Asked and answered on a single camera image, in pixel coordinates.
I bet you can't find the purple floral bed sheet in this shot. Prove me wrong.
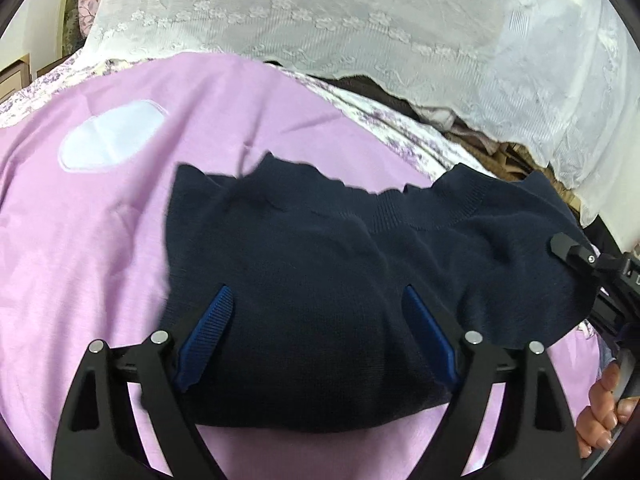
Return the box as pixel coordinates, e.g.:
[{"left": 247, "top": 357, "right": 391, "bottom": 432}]
[{"left": 0, "top": 52, "right": 606, "bottom": 346}]

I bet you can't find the pink folded cloth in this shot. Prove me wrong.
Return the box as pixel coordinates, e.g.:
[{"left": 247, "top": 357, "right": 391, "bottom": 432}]
[{"left": 420, "top": 105, "right": 501, "bottom": 156}]

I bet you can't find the person's right hand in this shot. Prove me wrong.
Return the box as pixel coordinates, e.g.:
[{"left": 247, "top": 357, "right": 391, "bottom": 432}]
[{"left": 575, "top": 362, "right": 626, "bottom": 458}]

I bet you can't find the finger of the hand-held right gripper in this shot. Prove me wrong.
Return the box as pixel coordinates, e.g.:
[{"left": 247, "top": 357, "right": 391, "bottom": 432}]
[{"left": 550, "top": 233, "right": 601, "bottom": 273}]

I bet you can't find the dark cloth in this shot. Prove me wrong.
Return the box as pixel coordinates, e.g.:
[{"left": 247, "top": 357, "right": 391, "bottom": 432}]
[{"left": 265, "top": 60, "right": 421, "bottom": 121}]

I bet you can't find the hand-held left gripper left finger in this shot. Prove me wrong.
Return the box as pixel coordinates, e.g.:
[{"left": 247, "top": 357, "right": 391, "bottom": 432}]
[{"left": 50, "top": 284, "right": 235, "bottom": 480}]

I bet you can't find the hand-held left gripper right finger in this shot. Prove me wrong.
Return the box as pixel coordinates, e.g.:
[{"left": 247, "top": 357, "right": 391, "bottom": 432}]
[{"left": 402, "top": 285, "right": 583, "bottom": 480}]

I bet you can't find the white lace cover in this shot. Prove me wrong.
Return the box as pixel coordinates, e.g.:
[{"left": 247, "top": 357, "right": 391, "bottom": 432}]
[{"left": 82, "top": 0, "right": 640, "bottom": 226}]

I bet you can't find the dark green patterned panel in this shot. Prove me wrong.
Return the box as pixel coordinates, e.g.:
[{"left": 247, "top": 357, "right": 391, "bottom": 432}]
[{"left": 60, "top": 0, "right": 81, "bottom": 56}]

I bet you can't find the navy knit cardigan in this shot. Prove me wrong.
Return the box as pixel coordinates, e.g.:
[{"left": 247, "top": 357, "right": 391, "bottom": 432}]
[{"left": 140, "top": 152, "right": 601, "bottom": 433}]

